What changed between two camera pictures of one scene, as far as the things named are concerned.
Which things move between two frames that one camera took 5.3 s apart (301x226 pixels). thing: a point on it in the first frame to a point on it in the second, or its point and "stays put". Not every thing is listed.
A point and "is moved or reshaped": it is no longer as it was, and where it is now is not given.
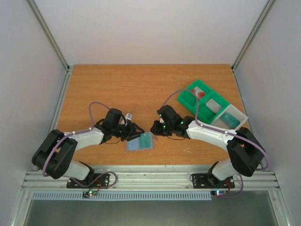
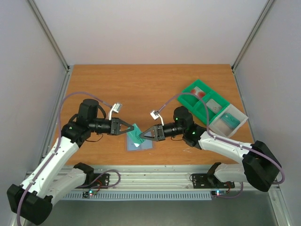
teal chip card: (146, 140) is moved or reshaped
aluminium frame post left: (39, 17) stays put
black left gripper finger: (134, 133) to (115, 123)
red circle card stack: (198, 92) stays put
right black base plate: (208, 181) stays put
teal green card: (230, 119) stays put
